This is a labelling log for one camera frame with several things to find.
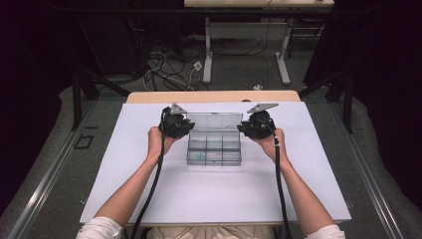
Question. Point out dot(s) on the person's right hand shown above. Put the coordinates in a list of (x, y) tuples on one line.
[(273, 147)]

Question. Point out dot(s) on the white wall plug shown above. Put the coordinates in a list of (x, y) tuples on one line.
[(197, 65)]

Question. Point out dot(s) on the person's white sleeve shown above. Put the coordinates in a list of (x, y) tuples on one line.
[(99, 229), (326, 233)]

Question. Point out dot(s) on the white table board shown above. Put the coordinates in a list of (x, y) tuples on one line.
[(212, 195)]

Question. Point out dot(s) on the person's left hand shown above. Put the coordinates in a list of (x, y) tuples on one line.
[(156, 142)]

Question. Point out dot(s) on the person's right white sleeve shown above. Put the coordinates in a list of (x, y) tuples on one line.
[(326, 233)]

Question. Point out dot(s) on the white power strip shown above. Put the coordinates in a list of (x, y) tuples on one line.
[(177, 82)]

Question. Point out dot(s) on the person's left white sleeve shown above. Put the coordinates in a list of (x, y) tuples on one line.
[(99, 229)]

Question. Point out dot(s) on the aluminium floor rail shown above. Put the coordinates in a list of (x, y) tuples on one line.
[(49, 179), (371, 186)]

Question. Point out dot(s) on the person's beige lap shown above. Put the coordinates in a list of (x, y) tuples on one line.
[(212, 233)]

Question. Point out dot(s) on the small white adapter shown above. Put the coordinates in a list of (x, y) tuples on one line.
[(257, 87)]

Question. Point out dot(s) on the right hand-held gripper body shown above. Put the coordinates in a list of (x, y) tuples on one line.
[(262, 124)]

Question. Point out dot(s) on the wooden table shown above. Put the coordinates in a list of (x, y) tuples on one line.
[(212, 96)]

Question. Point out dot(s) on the dark curtain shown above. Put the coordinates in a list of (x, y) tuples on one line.
[(30, 99), (388, 99)]

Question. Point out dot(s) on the black metal stand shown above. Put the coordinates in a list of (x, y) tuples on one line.
[(347, 106), (77, 99)]

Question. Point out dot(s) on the clear plastic compartment box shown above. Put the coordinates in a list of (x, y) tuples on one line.
[(214, 146)]

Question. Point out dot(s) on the white-legged desk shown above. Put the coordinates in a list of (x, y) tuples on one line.
[(245, 30)]

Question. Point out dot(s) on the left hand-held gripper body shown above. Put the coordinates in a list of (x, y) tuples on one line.
[(172, 124)]

